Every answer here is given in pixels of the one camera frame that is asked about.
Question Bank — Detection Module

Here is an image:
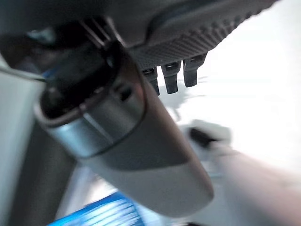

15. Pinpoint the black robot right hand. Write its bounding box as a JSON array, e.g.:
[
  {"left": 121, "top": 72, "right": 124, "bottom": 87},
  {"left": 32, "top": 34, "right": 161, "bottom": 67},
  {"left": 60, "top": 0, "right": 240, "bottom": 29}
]
[{"left": 0, "top": 0, "right": 280, "bottom": 218}]

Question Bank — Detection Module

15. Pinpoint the blue plastic shopping basket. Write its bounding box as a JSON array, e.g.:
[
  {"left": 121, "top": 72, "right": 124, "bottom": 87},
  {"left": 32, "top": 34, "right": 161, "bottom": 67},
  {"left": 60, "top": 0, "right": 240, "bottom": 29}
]
[{"left": 50, "top": 190, "right": 142, "bottom": 226}]

